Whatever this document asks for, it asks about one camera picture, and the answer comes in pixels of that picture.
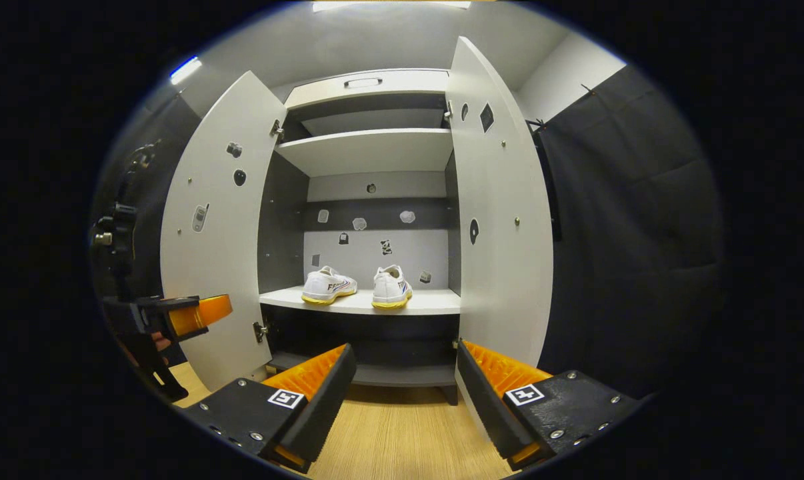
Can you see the small ceiling light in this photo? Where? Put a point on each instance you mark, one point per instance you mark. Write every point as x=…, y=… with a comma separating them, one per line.
x=185, y=70

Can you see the white shoe cabinet door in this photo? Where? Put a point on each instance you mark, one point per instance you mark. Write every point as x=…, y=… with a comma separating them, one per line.
x=502, y=266
x=222, y=266

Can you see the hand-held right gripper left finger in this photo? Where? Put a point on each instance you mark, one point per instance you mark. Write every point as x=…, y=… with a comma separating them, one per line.
x=325, y=406

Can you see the black backdrop cloth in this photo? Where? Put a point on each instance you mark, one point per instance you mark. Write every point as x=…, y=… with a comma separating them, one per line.
x=628, y=233

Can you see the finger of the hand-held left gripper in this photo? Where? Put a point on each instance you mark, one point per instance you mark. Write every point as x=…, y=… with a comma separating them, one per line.
x=155, y=313

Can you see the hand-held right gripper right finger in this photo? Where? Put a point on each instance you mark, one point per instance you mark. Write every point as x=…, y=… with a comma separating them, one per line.
x=485, y=400

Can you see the white shoe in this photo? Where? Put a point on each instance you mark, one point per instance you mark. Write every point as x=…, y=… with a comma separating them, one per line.
x=390, y=290
x=325, y=286

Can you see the long ceiling light panel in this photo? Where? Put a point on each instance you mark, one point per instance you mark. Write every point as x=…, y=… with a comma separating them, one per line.
x=388, y=5

